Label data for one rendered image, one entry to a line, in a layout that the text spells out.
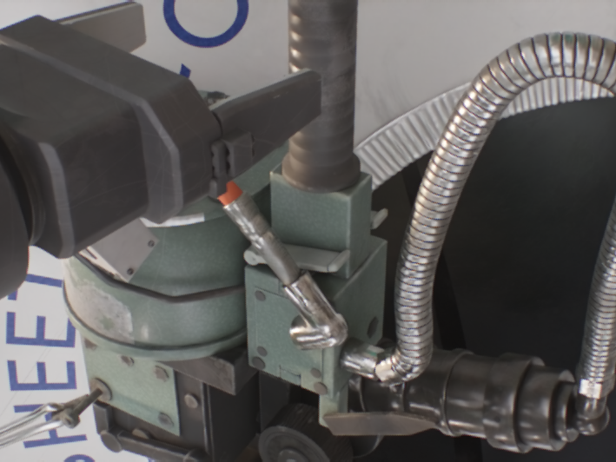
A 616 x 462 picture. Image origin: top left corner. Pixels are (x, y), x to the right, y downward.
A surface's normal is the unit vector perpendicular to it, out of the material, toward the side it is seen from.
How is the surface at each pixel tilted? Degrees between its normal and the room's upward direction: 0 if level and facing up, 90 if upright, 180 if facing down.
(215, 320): 108
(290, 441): 58
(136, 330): 75
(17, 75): 115
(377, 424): 47
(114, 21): 129
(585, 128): 53
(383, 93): 90
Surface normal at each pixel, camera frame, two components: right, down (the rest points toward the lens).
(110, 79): 0.00, -0.81
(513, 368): -0.32, -0.75
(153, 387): -0.50, 0.50
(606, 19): 0.07, 0.52
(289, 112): 0.77, 0.37
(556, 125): -0.83, -0.45
